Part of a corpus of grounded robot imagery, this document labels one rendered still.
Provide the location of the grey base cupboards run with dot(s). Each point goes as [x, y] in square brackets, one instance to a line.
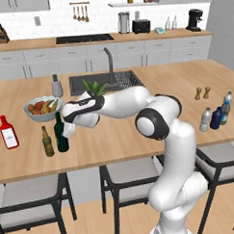
[71, 58]

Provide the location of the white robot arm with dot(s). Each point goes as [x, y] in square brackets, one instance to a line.
[174, 142]

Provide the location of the clear bottle with blue label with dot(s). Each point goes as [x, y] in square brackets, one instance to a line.
[228, 99]

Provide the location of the brown wooden shaker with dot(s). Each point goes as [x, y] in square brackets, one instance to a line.
[207, 93]
[198, 94]

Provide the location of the dark blue plastic bottle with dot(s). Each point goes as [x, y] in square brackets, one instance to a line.
[216, 119]

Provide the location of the dark green glass bottle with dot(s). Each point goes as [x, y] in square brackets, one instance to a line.
[61, 140]

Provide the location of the black coffee machine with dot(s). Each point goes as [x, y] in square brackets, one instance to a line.
[194, 20]

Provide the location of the grey wall socket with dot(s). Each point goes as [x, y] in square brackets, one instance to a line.
[37, 21]

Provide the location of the clear plastic bottle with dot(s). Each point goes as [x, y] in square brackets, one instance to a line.
[205, 121]

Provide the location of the red bottle with white label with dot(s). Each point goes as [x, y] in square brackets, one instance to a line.
[9, 135]

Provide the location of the red apple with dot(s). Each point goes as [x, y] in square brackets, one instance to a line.
[39, 106]

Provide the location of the black stool with grey seat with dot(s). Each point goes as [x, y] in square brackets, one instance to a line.
[220, 159]
[131, 176]
[27, 193]

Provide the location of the white wall shelf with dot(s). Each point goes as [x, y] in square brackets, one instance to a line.
[133, 4]

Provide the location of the olive brown glass bottle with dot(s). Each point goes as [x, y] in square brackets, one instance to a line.
[48, 146]

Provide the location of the dark sink basin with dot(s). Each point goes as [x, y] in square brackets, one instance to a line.
[79, 83]

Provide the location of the brown knife block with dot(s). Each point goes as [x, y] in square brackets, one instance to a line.
[3, 36]

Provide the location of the rail with hanging wooden tools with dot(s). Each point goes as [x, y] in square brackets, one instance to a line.
[80, 13]

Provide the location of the black toaster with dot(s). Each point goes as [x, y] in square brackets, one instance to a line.
[141, 26]

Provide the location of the grey plastic bottle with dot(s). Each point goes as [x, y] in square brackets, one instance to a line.
[225, 115]

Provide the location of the clear glass bottle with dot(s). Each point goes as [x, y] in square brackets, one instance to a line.
[168, 24]
[174, 24]

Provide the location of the black hob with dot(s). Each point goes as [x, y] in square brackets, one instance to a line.
[85, 38]

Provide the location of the green potted plant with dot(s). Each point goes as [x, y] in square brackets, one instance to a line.
[95, 88]

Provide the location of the grey pepper mill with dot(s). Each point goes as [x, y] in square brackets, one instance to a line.
[57, 88]

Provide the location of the orange fruit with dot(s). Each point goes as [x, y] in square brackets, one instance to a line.
[31, 108]

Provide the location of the yellow banana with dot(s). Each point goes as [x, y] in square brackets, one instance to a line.
[46, 106]

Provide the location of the grey sink tap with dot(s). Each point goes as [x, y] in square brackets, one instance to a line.
[111, 66]

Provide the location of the pale blue fruit bowl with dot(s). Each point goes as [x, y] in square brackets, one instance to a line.
[35, 117]

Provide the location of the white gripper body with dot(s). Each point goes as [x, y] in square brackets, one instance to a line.
[68, 130]

